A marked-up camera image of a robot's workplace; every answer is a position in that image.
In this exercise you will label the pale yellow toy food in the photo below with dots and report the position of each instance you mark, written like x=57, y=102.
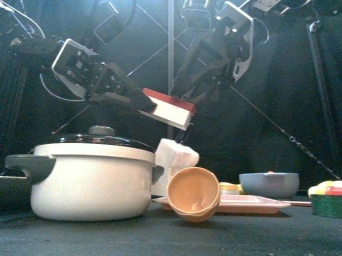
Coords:
x=318, y=188

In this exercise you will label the metal frame pole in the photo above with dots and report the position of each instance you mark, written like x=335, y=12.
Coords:
x=169, y=43

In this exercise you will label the red toy food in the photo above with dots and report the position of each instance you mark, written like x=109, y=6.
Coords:
x=334, y=191

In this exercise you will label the pink rectangular plate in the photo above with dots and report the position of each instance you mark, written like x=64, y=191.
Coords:
x=254, y=204

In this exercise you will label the white toy cooking pot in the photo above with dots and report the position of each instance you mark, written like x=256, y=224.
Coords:
x=95, y=183

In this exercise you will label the yellow toy food piece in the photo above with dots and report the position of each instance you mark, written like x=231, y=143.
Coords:
x=228, y=188

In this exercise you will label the orange plastic bowl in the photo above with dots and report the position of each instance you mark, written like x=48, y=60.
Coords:
x=193, y=193

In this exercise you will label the black frame post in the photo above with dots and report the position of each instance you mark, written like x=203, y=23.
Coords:
x=322, y=93

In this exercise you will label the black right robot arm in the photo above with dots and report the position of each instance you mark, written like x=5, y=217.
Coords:
x=284, y=8

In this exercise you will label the grey blue bowl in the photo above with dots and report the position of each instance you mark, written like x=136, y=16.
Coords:
x=268, y=185

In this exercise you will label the white crumpled paper bag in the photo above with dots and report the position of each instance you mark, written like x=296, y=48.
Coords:
x=175, y=156

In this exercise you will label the red and white box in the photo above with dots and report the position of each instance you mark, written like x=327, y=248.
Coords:
x=171, y=111

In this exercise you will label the black pot lid grey knob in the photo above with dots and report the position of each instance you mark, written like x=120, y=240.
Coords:
x=100, y=136

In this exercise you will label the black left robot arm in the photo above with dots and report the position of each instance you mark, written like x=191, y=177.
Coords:
x=26, y=46

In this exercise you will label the green basket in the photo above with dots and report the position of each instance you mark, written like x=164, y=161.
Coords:
x=327, y=206

